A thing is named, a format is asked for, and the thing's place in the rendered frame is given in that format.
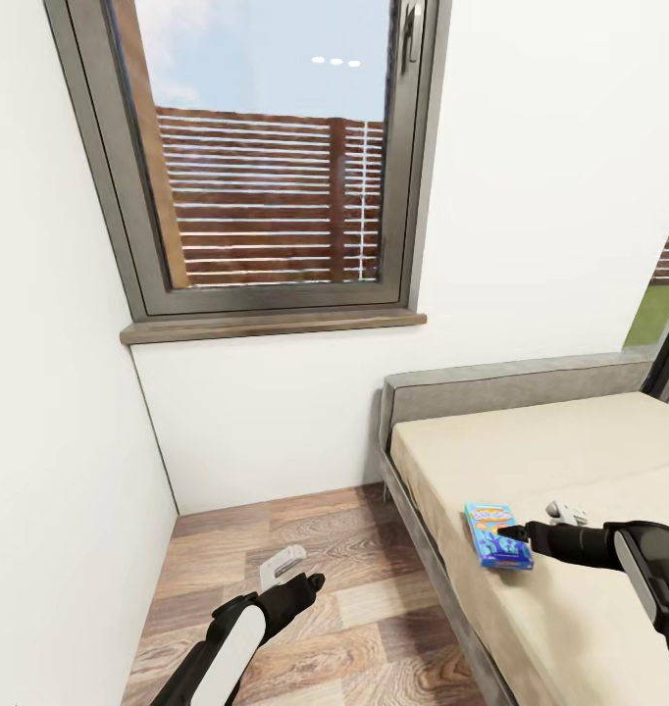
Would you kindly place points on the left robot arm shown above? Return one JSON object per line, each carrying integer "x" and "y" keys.
{"x": 210, "y": 674}

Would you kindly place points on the door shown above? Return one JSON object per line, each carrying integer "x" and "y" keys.
{"x": 649, "y": 333}

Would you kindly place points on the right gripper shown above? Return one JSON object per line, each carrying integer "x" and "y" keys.
{"x": 561, "y": 542}

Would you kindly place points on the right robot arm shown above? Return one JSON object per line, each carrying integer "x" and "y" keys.
{"x": 639, "y": 548}

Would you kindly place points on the board game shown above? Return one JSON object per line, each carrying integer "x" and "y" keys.
{"x": 494, "y": 550}

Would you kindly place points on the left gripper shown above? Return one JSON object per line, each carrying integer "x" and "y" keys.
{"x": 297, "y": 595}

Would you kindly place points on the fixed window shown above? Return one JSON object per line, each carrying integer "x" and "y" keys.
{"x": 259, "y": 161}

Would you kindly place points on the bed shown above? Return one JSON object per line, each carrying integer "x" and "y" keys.
{"x": 526, "y": 433}

